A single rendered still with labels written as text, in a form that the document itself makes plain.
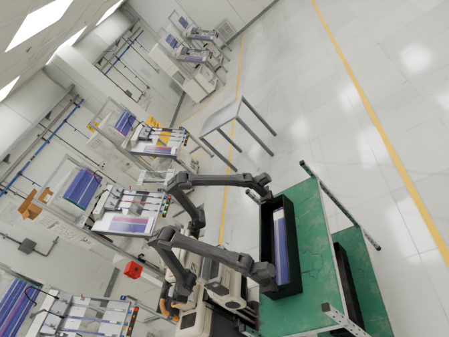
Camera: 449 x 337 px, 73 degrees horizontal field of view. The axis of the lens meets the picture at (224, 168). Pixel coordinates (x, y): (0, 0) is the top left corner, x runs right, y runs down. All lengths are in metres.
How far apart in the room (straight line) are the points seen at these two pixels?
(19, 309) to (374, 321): 2.78
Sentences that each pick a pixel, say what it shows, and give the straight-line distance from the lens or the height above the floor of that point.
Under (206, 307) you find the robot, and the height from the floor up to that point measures 0.76.
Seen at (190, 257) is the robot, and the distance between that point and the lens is 1.92.
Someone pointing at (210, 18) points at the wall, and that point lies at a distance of 10.55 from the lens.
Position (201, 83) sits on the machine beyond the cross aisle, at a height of 0.39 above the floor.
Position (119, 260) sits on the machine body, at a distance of 4.30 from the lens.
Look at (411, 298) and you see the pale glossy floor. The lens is 2.48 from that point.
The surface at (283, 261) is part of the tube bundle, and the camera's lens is 1.69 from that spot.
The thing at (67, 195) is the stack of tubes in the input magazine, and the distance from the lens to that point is 3.86.
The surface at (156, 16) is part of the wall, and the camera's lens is 10.89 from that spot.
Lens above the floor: 2.22
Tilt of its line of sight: 27 degrees down
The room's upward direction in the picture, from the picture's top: 48 degrees counter-clockwise
